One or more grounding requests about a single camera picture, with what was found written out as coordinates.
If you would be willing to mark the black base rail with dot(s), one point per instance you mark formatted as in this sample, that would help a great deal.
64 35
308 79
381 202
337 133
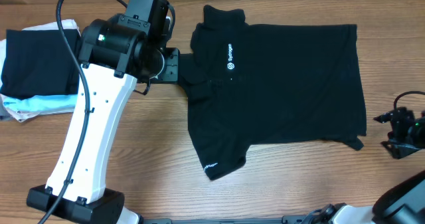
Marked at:
286 219

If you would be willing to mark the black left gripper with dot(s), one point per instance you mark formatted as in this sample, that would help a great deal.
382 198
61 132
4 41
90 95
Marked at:
172 74

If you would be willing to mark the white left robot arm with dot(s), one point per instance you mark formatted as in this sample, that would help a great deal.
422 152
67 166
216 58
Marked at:
115 56

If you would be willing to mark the folded black shirt on stack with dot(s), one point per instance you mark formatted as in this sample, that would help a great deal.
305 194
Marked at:
37 63

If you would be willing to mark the black polo shirt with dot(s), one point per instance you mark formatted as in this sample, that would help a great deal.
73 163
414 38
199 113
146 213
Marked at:
269 84

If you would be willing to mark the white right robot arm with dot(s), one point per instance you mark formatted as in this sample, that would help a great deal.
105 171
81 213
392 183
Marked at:
404 203

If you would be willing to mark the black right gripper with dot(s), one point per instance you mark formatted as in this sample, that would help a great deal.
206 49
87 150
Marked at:
396 117

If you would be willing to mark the folded light blue shirt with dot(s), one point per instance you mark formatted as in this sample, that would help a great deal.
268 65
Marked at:
41 104

